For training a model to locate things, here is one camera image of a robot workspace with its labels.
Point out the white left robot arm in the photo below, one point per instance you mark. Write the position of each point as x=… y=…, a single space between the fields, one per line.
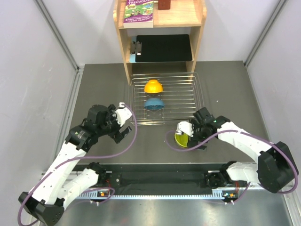
x=49 y=199

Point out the green bowl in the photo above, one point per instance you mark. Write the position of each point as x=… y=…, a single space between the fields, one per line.
x=182 y=140

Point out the wooden shelf unit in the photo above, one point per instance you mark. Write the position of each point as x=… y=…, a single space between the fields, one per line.
x=183 y=13

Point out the orange bowl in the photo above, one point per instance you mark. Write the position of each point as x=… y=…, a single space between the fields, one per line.
x=153 y=87

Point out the metal wire dish rack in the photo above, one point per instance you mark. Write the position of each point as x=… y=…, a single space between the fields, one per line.
x=181 y=95

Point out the blue bowl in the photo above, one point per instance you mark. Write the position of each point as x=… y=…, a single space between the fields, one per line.
x=154 y=104

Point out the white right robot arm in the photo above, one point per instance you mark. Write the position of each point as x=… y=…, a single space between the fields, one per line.
x=273 y=166

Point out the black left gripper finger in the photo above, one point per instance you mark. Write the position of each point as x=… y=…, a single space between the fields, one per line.
x=118 y=138
x=126 y=131

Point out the black clipboard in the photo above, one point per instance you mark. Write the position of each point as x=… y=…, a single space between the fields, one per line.
x=160 y=48

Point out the purple book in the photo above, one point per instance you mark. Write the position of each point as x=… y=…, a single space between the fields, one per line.
x=138 y=14

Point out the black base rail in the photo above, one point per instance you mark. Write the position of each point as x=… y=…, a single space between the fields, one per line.
x=161 y=179

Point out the brown block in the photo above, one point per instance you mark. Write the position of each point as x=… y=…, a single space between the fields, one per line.
x=164 y=4

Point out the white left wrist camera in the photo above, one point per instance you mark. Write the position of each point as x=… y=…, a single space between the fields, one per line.
x=123 y=114

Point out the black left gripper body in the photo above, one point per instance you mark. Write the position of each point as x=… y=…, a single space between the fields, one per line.
x=114 y=129

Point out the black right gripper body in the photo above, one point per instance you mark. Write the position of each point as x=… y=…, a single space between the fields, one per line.
x=199 y=134

